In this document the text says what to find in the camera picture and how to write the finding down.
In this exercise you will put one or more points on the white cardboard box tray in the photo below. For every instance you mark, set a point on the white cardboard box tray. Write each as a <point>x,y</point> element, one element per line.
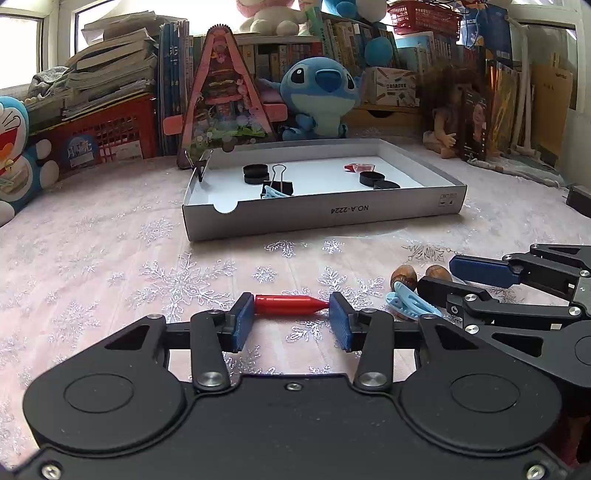
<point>325,194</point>

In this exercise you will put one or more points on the Doraemon plush toy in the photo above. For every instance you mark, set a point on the Doraemon plush toy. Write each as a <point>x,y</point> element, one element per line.
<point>25,170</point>

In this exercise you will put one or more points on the red basket on shelf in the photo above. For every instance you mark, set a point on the red basket on shelf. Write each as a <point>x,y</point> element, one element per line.
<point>409,17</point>

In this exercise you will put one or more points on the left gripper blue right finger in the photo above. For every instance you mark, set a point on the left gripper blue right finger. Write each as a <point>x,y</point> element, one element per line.
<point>344,321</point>

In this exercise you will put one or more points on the row of upright books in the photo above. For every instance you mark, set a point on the row of upright books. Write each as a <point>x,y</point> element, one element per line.
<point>269,57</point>

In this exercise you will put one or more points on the smartphone showing woman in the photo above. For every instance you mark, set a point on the smartphone showing woman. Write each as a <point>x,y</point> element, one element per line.
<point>473,126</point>

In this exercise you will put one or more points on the Stitch plush toy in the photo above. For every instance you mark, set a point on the Stitch plush toy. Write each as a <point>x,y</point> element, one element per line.
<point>319,91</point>

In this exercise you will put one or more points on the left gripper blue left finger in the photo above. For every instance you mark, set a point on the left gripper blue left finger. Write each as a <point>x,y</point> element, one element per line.
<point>237,324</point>

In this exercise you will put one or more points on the red plastic crate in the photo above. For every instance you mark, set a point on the red plastic crate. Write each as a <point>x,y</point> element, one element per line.
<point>123,131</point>

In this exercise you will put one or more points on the pink white bunny plush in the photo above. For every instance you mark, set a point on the pink white bunny plush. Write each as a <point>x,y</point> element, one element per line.
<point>270,17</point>

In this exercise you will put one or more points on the brown haired doll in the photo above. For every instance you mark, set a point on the brown haired doll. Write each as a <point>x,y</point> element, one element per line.
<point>440,94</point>

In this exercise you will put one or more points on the blue plush on shelf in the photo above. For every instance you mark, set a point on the blue plush on shelf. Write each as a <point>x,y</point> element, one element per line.
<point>369,38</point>

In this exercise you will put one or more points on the large black binder clip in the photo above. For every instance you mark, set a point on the large black binder clip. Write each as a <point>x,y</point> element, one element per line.
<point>278,182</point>

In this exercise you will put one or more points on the light blue hair clip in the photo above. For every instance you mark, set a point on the light blue hair clip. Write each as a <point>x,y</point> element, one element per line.
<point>405,302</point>
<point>269,192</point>

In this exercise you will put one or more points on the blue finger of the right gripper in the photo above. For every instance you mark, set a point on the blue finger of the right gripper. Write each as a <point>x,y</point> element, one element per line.
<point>480,270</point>

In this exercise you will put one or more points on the pink triangular miniature house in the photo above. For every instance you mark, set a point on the pink triangular miniature house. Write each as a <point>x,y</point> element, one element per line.
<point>225,108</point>

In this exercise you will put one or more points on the wooden drawer box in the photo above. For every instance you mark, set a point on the wooden drawer box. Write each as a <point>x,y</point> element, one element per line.
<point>384,117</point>

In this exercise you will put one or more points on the white patterned carton box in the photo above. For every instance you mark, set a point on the white patterned carton box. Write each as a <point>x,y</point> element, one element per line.
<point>392,87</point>

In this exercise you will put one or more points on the black power adapter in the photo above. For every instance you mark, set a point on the black power adapter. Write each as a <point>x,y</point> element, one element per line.
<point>579,199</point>

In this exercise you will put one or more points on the stack of books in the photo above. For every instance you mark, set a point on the stack of books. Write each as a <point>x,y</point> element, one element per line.
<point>121,63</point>

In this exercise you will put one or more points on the red clear clip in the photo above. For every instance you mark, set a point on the red clear clip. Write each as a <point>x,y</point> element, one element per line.
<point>359,167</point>

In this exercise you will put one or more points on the small binder clip on tray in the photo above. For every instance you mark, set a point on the small binder clip on tray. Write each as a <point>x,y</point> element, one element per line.
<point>198,161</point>

